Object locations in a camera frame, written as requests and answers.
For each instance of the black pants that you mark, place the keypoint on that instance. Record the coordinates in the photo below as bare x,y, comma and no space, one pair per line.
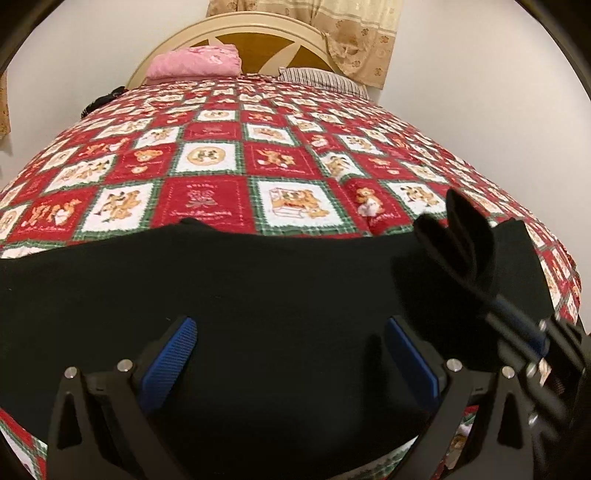
277,286

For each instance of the striped pillow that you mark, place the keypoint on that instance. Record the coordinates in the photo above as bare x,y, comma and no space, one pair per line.
323,81

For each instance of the red teddy bear printed blanket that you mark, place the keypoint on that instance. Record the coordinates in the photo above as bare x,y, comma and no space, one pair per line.
207,157

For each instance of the pink folded cloth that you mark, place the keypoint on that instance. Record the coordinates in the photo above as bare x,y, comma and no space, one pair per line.
194,64

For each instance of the dark object at bed edge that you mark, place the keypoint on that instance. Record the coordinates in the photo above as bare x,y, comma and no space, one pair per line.
104,101

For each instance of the cream wooden headboard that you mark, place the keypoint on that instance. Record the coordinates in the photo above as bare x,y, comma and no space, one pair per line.
258,50

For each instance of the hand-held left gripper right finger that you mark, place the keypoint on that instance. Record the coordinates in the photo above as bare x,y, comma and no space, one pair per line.
411,364

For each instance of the beige patterned curtain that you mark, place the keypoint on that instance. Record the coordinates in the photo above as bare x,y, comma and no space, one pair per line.
3,106
360,37

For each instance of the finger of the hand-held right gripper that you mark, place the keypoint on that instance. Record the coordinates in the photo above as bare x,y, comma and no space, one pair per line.
505,307
538,344

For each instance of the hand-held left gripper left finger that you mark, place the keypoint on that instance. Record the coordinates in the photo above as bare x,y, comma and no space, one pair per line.
171,364

